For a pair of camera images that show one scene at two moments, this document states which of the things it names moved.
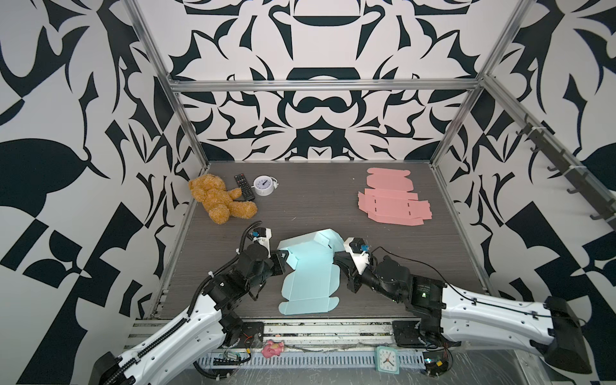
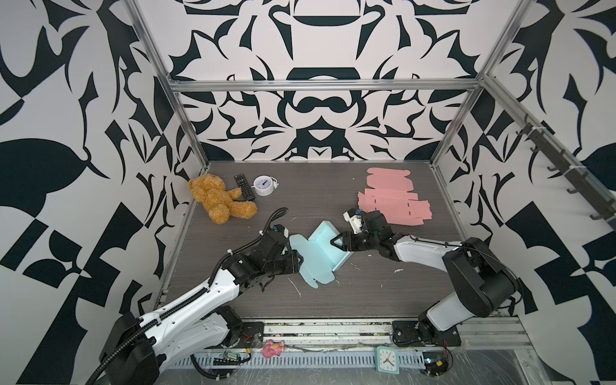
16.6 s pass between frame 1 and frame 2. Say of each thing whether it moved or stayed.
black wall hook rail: stayed
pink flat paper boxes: stayed
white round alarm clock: stayed
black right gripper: moved
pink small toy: stayed
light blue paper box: moved
